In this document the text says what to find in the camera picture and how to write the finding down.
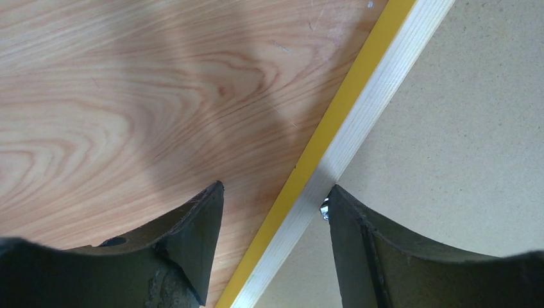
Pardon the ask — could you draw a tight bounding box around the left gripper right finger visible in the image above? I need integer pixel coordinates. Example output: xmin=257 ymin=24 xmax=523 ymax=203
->
xmin=327 ymin=185 xmax=543 ymax=307

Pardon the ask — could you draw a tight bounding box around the yellow wooden picture frame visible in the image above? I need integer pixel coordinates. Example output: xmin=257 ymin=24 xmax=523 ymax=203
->
xmin=217 ymin=0 xmax=453 ymax=307

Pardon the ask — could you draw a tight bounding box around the brown cardboard backing board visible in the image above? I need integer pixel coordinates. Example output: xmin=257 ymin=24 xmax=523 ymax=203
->
xmin=255 ymin=0 xmax=544 ymax=308

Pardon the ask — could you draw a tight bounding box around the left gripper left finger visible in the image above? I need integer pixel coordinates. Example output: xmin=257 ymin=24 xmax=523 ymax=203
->
xmin=1 ymin=182 xmax=224 ymax=307

